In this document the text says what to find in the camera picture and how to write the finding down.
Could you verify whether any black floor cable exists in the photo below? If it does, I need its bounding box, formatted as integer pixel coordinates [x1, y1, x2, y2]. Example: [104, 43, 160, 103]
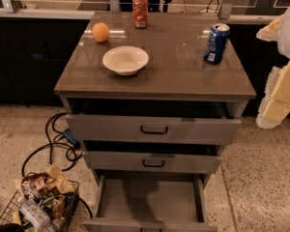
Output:
[20, 112, 84, 178]

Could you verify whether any clear plastic bottle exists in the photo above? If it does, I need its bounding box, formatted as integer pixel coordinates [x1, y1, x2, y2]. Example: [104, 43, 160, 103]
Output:
[20, 198, 50, 230]

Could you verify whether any middle drawer with handle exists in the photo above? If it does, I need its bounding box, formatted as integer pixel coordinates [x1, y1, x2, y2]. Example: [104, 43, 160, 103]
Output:
[83, 151, 221, 174]

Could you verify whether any orange fruit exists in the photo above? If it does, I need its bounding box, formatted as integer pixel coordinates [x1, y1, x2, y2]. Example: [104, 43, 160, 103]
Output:
[92, 22, 110, 43]

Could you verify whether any black wire basket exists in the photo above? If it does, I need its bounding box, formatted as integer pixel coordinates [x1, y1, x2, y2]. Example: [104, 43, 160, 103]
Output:
[0, 173, 79, 232]

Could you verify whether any white bowl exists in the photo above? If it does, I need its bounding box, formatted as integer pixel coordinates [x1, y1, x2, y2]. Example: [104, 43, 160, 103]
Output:
[102, 46, 149, 75]

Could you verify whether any blue pepsi can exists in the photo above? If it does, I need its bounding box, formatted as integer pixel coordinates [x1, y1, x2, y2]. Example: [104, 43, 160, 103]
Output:
[204, 23, 230, 64]

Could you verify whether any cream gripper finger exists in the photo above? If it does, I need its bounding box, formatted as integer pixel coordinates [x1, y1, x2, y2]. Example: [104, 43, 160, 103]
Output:
[256, 15, 282, 42]
[256, 61, 290, 129]

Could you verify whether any orange soda can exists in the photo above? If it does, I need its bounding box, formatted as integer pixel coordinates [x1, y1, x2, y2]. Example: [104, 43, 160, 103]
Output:
[132, 0, 148, 29]

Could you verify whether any top drawer with handle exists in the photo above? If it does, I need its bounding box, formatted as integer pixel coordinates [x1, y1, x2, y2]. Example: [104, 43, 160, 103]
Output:
[66, 114, 241, 145]

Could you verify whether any drawer with handle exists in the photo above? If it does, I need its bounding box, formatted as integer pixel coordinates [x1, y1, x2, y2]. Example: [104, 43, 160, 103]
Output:
[66, 114, 241, 145]
[83, 151, 221, 174]

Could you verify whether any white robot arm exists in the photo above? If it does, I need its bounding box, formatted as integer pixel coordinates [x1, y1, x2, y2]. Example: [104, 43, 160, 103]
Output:
[256, 6, 290, 129]

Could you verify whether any brown chip bag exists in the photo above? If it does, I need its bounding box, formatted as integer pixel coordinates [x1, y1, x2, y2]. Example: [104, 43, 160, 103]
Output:
[14, 162, 74, 200]

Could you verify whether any open bottom drawer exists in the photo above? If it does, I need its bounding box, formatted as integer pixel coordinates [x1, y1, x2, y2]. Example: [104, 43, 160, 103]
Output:
[83, 172, 218, 232]

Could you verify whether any blue power plug box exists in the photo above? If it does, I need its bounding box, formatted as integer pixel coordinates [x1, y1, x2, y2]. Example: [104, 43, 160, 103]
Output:
[63, 129, 80, 149]

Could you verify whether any grey drawer cabinet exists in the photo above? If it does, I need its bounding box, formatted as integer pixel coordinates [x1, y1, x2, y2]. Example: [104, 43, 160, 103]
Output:
[53, 11, 257, 232]

